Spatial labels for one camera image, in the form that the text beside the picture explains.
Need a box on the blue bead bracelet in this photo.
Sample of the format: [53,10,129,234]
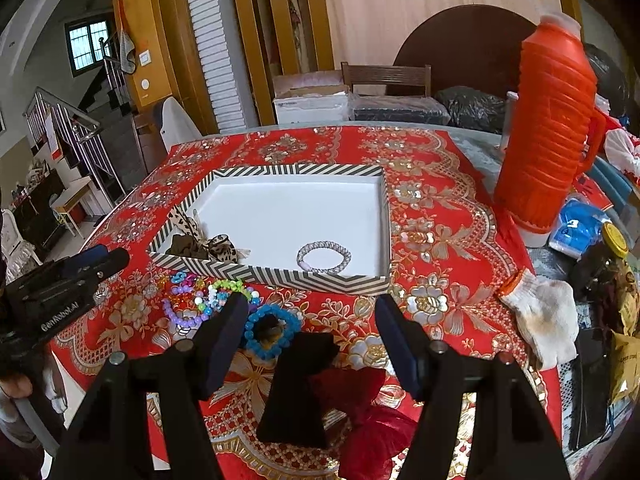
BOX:
[243,304,303,361]

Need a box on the jar with yellow lid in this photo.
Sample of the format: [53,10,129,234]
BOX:
[570,222,633,311]

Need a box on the pastel bead bracelet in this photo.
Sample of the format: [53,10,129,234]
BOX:
[191,291,226,318]

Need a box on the white cup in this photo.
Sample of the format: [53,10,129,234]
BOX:
[502,91,521,151]

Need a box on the silver braided bracelet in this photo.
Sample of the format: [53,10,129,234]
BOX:
[296,241,352,275]

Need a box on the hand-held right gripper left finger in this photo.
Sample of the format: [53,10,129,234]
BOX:
[47,291,249,480]

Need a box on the yellow snack bag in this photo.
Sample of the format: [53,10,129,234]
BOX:
[607,260,640,403]

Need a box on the wooden chair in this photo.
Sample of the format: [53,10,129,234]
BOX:
[341,61,432,98]

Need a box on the black flat case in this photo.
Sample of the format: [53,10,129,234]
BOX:
[350,92,451,123]

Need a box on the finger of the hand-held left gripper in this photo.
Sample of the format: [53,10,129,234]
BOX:
[80,247,132,288]
[74,244,110,267]

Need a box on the purple bead bracelet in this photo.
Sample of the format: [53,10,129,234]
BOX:
[162,297,213,331]

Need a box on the white work glove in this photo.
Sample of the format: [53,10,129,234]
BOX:
[497,267,582,370]

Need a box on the black plastic bag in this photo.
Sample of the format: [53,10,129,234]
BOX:
[435,86,508,133]

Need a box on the round dark tabletop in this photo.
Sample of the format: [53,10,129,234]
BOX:
[392,4,542,98]

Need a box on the metal stair railing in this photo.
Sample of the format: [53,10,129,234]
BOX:
[22,85,127,211]

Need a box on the hanging grey cloth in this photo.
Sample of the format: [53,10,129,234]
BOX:
[116,30,137,74]

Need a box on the striped shallow box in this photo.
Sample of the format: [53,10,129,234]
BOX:
[146,162,392,297]

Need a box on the person's left hand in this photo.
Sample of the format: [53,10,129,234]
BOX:
[0,372,38,403]

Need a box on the leopard bow hair tie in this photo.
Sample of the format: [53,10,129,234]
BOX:
[165,207,251,264]

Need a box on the red white cloth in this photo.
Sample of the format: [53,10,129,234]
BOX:
[602,110,640,177]

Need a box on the white ribbed panel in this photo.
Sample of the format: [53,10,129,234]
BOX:
[181,0,247,135]

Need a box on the blue plastic packet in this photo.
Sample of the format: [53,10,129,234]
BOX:
[547,197,613,261]

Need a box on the white cardboard box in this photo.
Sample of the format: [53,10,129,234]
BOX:
[272,85,351,125]

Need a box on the black velvet pouch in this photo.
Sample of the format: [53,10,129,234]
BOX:
[256,332,341,448]

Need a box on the window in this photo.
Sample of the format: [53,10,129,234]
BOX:
[65,17,117,72]

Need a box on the green white bead bracelet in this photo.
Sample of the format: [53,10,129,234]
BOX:
[207,280,262,311]

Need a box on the red satin pouch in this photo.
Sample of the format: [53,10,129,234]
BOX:
[307,367,418,480]

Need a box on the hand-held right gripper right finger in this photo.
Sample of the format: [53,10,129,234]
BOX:
[376,294,571,480]

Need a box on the white small desk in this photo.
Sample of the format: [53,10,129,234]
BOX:
[50,175,97,238]

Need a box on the orange thermos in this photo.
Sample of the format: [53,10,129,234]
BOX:
[492,14,608,248]

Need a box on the black mesh item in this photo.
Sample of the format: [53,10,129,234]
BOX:
[565,327,617,451]

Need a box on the multicoloured bead bracelet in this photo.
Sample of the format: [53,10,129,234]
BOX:
[170,270,206,295]

